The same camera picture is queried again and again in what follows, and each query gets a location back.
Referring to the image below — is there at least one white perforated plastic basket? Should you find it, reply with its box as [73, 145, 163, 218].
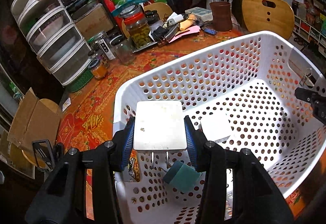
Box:
[113, 31, 325, 223]

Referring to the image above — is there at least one white plug charger adapter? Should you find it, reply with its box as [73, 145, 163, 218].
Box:
[133, 100, 187, 169]

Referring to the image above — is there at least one metal binder clip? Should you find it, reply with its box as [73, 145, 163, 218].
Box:
[300, 68, 316, 88]

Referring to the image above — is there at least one teal charger cube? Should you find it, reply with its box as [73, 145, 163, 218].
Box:
[163, 161, 202, 193]

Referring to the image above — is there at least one white cube charger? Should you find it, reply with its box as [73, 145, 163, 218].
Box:
[200, 112, 232, 143]

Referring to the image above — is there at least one brown cardboard box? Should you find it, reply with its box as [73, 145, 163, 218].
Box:
[7, 89, 62, 151]

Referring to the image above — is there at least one orange floral tablecloth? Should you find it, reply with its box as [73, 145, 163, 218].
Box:
[57, 31, 325, 216]

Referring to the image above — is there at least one wooden chair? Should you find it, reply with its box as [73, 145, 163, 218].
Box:
[242, 0, 294, 40]

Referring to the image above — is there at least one green plastic basket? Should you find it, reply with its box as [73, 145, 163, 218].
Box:
[66, 69, 93, 93]

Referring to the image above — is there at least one brown ceramic mug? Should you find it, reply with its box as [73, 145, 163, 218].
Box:
[210, 1, 233, 32]

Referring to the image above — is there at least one small orange jam jar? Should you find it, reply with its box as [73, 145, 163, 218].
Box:
[88, 58, 107, 79]

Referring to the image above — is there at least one empty clear glass jar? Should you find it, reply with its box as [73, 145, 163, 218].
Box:
[112, 39, 135, 65]

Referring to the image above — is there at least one white labelled bottle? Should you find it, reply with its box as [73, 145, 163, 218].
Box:
[97, 38, 116, 60]

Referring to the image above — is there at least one cardboard box on table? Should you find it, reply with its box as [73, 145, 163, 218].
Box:
[75, 3, 114, 41]

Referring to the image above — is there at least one large red-lid pickle jar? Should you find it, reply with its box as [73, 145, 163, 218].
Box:
[124, 12, 152, 49]

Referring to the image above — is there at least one grey plastic frame tool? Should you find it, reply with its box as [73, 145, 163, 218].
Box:
[32, 139, 64, 171]

